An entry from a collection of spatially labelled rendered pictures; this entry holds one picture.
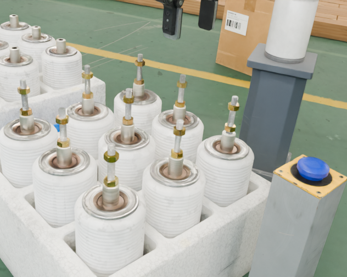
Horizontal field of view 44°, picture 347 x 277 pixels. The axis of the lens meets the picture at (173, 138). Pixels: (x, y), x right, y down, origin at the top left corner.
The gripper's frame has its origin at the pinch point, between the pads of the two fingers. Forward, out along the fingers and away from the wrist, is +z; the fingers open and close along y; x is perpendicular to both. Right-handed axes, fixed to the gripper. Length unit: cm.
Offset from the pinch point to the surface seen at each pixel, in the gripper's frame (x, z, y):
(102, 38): -113, 47, -85
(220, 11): -102, 43, -161
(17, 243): -16.5, 36.5, 17.7
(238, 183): 5.7, 26.6, -10.0
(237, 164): 5.1, 22.8, -9.5
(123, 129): -11.5, 20.3, -0.3
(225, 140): 1.5, 20.5, -10.7
